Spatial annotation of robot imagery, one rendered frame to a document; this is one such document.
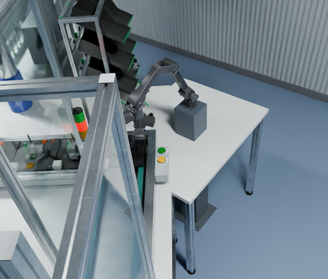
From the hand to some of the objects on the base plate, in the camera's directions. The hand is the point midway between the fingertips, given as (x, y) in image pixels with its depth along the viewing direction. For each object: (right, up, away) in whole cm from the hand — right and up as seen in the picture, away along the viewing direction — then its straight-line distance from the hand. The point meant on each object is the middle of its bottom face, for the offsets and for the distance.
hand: (141, 133), depth 193 cm
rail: (+5, -35, -5) cm, 36 cm away
